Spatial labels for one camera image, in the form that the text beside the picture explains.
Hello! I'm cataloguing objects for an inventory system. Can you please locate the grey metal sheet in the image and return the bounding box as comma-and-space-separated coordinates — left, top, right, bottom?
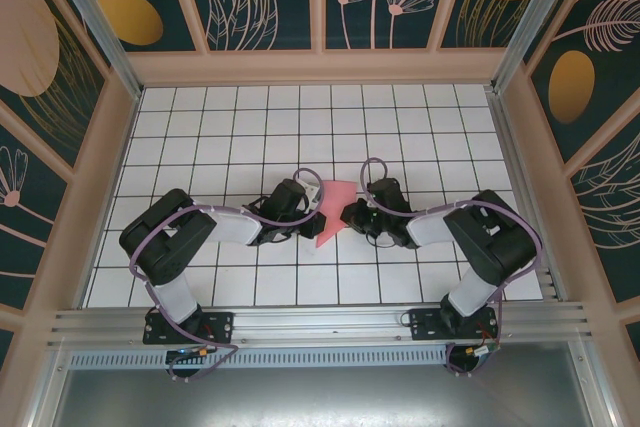
29, 365, 619, 427

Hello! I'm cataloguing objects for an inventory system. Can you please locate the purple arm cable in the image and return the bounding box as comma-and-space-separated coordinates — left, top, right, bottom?
359, 155, 545, 379
128, 168, 324, 384

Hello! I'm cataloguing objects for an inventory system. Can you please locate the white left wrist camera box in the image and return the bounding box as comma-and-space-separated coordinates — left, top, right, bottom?
298, 180, 325, 211

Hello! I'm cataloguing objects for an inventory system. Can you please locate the aluminium mounting rail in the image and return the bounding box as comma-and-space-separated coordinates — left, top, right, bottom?
47, 300, 597, 348

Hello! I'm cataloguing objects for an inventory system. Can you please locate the aluminium frame post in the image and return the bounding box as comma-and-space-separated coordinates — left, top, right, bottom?
488, 0, 604, 94
38, 0, 146, 100

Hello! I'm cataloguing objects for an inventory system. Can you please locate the aluminium side rail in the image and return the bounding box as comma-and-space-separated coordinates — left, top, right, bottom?
487, 89, 571, 304

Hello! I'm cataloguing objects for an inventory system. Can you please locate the grey slotted cable duct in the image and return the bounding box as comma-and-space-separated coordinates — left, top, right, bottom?
66, 344, 451, 369

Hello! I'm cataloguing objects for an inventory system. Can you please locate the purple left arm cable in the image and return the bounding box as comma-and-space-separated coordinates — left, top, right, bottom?
128, 168, 324, 384

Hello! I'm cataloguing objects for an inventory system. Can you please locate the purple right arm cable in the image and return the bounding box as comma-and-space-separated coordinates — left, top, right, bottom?
359, 155, 545, 379

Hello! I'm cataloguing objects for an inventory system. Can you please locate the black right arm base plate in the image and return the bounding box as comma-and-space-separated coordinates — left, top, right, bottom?
408, 305, 502, 343

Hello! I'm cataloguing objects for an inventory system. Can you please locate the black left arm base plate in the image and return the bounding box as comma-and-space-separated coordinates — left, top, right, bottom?
142, 310, 236, 346

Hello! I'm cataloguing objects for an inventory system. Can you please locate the small circuit board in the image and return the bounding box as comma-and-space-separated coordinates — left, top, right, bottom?
464, 341, 501, 363
166, 345, 217, 364

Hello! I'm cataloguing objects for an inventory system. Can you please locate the pink paper sheet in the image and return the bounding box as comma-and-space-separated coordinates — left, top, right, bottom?
313, 180, 359, 251

